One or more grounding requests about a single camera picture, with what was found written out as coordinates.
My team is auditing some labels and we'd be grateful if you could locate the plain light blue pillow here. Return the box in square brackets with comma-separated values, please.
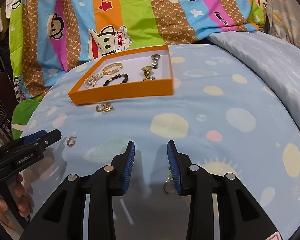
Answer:
[209, 31, 300, 130]

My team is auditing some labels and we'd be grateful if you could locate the gold hoop earring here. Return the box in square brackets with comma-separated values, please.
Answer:
[66, 136, 76, 147]

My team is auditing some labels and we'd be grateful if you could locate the silver ring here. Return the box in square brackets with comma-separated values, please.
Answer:
[163, 169, 177, 195]

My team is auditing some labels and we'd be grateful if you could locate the light blue planet blanket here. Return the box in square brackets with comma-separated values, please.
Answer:
[24, 45, 300, 239]

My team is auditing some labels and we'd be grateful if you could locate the black bead bracelet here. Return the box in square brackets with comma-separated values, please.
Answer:
[102, 73, 129, 87]

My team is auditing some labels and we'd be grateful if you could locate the colorful monkey print pillow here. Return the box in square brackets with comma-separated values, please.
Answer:
[10, 0, 267, 101]

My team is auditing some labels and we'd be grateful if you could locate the gold chain bracelet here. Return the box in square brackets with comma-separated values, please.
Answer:
[102, 62, 124, 77]

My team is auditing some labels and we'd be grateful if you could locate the left hand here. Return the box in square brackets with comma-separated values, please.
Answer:
[0, 174, 30, 233]

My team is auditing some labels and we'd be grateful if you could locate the gold wristwatch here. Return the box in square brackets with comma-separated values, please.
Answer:
[141, 66, 155, 81]

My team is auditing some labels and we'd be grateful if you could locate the grey floral pillow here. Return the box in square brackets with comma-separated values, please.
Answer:
[267, 0, 300, 49]

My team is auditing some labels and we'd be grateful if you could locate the silver wristwatch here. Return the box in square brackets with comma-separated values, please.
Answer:
[151, 54, 161, 69]

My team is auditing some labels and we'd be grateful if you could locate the green cushion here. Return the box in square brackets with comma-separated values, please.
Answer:
[11, 96, 43, 139]

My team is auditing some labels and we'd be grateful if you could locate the orange jewelry box tray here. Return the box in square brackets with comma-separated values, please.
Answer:
[68, 46, 174, 105]

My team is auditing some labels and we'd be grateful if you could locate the pearl bead bracelet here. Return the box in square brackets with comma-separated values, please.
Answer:
[83, 72, 104, 89]

